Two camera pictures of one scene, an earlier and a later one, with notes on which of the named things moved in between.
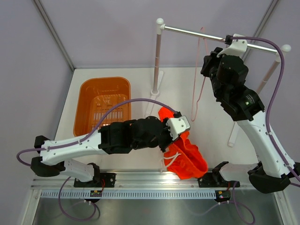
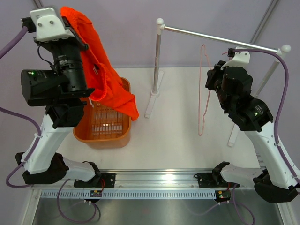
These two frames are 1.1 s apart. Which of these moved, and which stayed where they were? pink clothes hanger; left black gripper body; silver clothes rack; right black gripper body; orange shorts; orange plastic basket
Moved: orange shorts; pink clothes hanger; left black gripper body; right black gripper body
Stayed: orange plastic basket; silver clothes rack
